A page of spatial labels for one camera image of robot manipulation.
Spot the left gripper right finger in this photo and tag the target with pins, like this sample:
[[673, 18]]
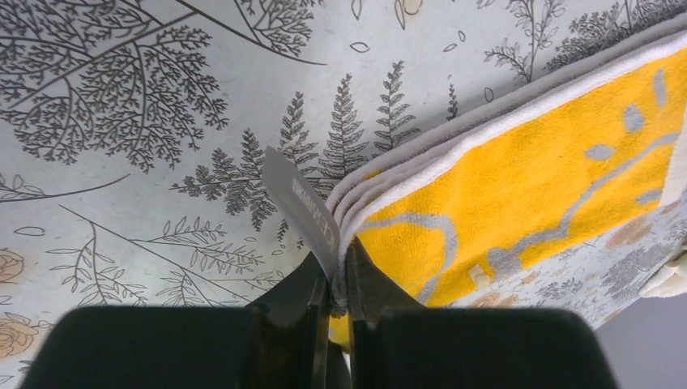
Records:
[[395, 342]]

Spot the yellow white towel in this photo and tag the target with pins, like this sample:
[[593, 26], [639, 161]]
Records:
[[497, 190]]

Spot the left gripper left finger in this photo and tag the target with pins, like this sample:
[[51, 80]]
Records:
[[277, 341]]

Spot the cream crumpled towel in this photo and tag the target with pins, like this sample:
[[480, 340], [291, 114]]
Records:
[[668, 281]]

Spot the floral tablecloth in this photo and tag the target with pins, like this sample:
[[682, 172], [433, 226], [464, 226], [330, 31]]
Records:
[[132, 132]]

